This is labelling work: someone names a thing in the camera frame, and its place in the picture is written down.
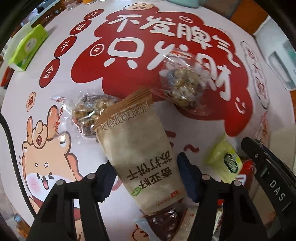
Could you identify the green snack packet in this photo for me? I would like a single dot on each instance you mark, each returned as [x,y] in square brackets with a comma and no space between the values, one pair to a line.
[225,157]

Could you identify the green tissue box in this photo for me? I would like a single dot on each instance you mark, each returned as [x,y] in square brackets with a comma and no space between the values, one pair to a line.
[27,46]

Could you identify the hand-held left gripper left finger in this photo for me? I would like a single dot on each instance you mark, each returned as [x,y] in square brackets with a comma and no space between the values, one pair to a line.
[105,185]

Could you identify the white bottle sterilizer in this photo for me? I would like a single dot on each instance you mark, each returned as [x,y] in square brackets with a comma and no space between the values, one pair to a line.
[272,53]

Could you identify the clear nut cluster packet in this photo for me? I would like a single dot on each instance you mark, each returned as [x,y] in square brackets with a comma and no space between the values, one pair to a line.
[182,81]
[85,113]

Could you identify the dark red snack packet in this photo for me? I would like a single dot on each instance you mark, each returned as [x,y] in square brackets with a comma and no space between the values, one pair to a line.
[161,222]

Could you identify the brown soda cracker packet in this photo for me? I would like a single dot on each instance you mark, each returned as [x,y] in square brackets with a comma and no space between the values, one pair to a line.
[138,150]

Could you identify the mint green canister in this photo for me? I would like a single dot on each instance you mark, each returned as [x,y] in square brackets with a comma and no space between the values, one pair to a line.
[185,2]

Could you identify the red white pastry packet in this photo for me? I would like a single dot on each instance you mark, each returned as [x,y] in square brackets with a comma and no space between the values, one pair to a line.
[245,170]

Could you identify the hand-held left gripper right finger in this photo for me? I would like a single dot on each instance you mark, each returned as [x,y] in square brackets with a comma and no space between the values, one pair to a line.
[189,178]

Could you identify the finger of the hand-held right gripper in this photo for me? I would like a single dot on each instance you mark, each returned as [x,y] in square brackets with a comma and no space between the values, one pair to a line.
[252,146]

